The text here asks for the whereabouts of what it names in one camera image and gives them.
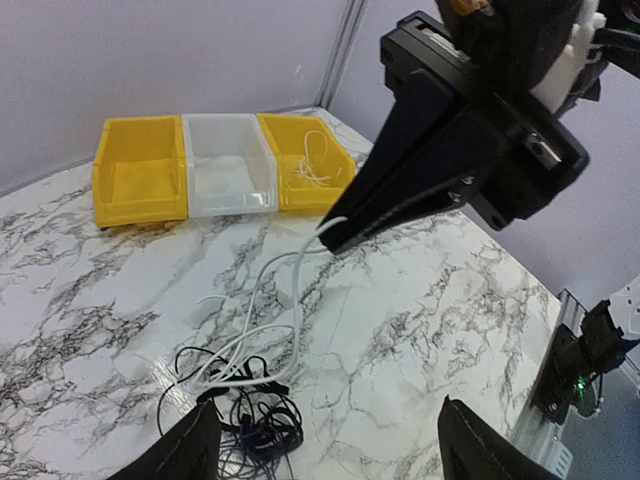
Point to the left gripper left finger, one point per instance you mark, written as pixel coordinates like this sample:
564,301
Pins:
189,450

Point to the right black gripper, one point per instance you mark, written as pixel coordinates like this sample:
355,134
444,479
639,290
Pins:
464,129

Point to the yellow bin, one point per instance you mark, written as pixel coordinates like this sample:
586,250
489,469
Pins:
139,173
313,168

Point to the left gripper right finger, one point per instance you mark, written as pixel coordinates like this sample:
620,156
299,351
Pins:
471,449

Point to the right yellow bin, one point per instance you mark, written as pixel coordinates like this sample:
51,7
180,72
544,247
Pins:
313,168

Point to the left yellow bin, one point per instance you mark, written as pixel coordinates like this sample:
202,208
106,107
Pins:
139,173

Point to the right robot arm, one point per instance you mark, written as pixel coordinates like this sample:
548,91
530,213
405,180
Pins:
595,35

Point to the white translucent bin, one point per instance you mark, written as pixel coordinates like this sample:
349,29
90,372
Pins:
231,170

